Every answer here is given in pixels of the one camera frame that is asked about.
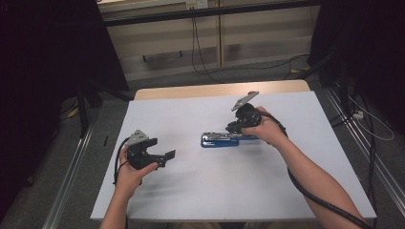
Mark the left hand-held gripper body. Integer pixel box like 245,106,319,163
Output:
125,129,168,171

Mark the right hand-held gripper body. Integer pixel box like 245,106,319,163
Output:
231,91,264,128

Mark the blue stapler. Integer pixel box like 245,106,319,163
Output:
200,131,260,149

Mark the person's right hand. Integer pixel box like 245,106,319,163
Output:
241,106,288,149

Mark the person's left hand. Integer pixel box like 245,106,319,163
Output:
114,156,160,199

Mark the black stand leg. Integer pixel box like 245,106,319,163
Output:
75,80,103,138

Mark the light wooden cabinet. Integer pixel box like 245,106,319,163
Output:
96,0,321,82

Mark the black horizontal bar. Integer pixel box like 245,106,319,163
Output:
102,0,321,28

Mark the black curtain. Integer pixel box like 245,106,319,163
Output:
0,0,130,220
307,0,405,135

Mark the left hand-held gripper black cable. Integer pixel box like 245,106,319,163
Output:
112,136,132,186

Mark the hand-held gripper black cable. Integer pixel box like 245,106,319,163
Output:
261,111,373,229
112,136,132,186

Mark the black floor cable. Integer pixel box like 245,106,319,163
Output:
219,52,311,81

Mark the aluminium floor rail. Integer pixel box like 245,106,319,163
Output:
41,125,95,229
324,87,405,209

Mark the hanging black cable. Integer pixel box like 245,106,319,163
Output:
190,8,221,84

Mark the right hand-held gripper black cable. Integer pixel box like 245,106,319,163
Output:
261,111,373,229

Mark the white wall socket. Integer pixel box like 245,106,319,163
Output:
185,0,209,10

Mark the white cable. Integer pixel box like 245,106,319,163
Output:
348,94,395,142

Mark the thick black cable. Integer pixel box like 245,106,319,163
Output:
357,92,380,229

